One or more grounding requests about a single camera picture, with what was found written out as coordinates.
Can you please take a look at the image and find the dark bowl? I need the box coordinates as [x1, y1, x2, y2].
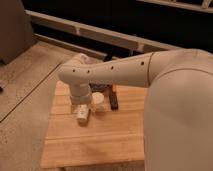
[90, 84, 109, 93]

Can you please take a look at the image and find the white shelf rail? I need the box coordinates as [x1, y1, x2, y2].
[26, 10, 178, 53]

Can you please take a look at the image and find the grey cabinet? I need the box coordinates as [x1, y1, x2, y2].
[0, 0, 36, 64]

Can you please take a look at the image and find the white bottle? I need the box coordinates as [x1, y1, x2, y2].
[77, 104, 90, 123]

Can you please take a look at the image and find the wooden board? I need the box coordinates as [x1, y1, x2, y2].
[41, 82, 146, 168]

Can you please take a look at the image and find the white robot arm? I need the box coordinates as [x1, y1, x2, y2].
[59, 49, 213, 171]

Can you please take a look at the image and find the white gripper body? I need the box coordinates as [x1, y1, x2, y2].
[69, 84, 92, 112]

